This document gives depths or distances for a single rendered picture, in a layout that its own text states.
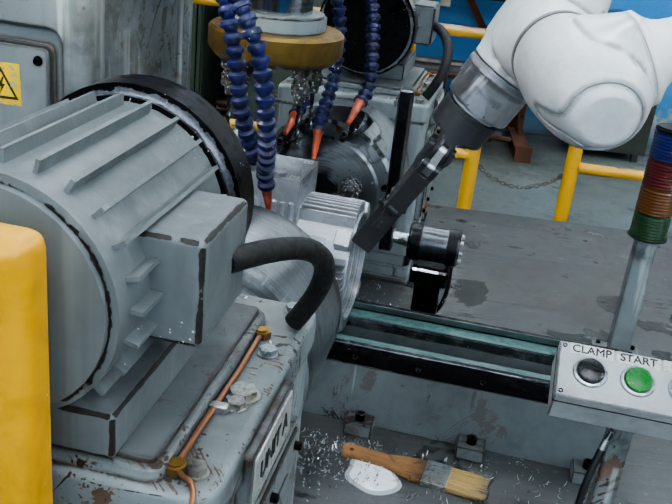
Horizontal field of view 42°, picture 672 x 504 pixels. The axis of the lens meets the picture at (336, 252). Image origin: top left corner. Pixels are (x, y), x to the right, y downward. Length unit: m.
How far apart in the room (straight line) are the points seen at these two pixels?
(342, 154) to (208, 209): 0.86
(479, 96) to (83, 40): 0.47
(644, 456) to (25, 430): 1.04
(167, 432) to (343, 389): 0.69
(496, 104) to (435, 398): 0.43
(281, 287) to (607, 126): 0.36
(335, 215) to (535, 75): 0.39
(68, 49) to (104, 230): 0.61
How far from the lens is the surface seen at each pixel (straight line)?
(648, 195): 1.51
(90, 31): 1.12
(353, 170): 1.44
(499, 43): 1.05
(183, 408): 0.64
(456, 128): 1.09
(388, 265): 1.73
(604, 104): 0.88
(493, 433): 1.28
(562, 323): 1.72
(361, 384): 1.27
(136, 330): 0.56
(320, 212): 1.21
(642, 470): 1.36
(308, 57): 1.13
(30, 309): 0.47
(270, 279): 0.90
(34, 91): 1.15
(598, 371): 0.99
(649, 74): 0.93
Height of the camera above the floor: 1.53
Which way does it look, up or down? 23 degrees down
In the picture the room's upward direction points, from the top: 7 degrees clockwise
